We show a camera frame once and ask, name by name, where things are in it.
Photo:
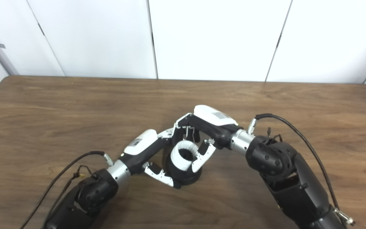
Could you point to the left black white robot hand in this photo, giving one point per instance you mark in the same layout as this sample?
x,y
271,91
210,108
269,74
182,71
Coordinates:
x,y
141,143

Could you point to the round black plastic part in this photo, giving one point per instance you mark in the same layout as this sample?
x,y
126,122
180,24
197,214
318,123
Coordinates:
x,y
186,178

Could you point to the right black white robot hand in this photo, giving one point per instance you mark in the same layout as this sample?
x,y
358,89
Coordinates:
x,y
214,122

